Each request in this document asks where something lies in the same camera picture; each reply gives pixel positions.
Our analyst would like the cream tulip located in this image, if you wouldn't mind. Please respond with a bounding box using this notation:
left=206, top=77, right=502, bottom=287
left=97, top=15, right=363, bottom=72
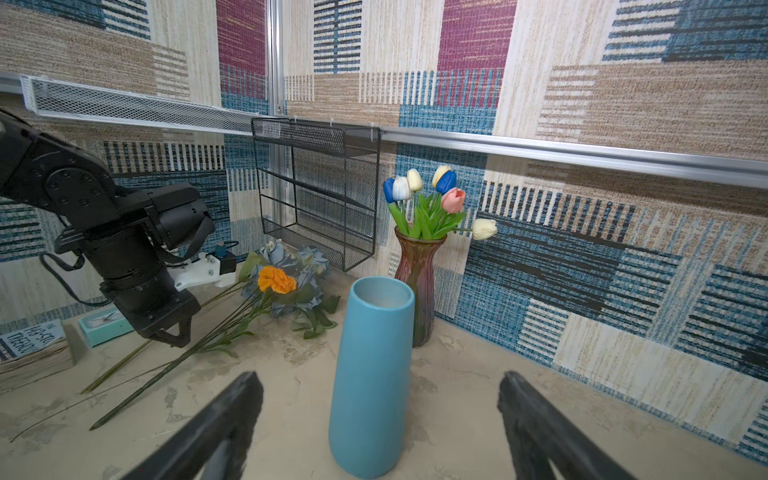
left=407, top=169, right=423, bottom=239

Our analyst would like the pink tulip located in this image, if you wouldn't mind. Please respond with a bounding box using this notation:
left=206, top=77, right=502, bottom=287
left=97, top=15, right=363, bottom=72
left=429, top=187, right=466, bottom=240

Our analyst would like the red ribbed glass vase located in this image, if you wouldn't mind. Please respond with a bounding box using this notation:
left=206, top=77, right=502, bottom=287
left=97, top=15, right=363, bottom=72
left=395, top=227, right=446, bottom=348

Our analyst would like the teal cylindrical vase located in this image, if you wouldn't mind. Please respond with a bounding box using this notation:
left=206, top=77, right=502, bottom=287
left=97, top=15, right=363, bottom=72
left=328, top=276, right=415, bottom=479

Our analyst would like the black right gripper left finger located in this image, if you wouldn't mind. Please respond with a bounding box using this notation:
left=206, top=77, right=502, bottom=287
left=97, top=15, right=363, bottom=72
left=125, top=371, right=264, bottom=479

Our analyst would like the black wire shelf rack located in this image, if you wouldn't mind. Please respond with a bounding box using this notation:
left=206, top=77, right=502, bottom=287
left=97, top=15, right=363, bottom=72
left=251, top=117, right=381, bottom=271

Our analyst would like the dark blue tulip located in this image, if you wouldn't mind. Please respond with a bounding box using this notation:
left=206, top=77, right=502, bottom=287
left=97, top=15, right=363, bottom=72
left=422, top=170, right=458, bottom=238

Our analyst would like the orange and beige flower sprig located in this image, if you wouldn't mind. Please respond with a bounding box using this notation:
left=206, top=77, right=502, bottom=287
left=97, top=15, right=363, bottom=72
left=81, top=268, right=249, bottom=394

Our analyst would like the small teal box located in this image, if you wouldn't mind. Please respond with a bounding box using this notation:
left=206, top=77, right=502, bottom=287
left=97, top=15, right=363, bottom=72
left=77, top=307, right=134, bottom=348

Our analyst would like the blue hydrangea flower bunch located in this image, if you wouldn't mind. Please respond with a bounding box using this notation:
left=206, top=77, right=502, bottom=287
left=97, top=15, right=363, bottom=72
left=90, top=240, right=340, bottom=430

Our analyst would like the orange marigold flower stem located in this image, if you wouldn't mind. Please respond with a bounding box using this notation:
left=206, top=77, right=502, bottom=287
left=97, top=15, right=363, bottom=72
left=8, top=265, right=299, bottom=444

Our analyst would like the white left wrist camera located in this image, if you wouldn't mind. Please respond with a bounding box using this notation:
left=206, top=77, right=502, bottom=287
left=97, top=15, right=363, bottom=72
left=168, top=240, right=239, bottom=291

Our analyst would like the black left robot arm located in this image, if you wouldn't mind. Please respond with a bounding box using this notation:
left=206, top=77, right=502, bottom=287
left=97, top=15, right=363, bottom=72
left=1, top=112, right=215, bottom=347

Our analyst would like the white tulip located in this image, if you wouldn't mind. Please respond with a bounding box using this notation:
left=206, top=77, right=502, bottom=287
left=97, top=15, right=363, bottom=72
left=450, top=218, right=498, bottom=241

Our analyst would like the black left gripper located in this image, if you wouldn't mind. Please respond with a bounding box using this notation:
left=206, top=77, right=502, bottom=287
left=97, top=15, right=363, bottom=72
left=113, top=288, right=201, bottom=348

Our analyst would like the colourful paperback book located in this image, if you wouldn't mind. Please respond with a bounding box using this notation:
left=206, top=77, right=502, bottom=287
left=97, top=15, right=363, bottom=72
left=0, top=319, right=75, bottom=393

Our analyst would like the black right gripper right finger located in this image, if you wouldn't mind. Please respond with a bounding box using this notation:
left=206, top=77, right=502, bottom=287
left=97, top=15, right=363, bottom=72
left=497, top=371, right=633, bottom=480

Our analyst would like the yellow tulip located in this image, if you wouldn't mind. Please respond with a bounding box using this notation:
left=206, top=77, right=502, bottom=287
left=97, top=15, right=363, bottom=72
left=431, top=165, right=452, bottom=189

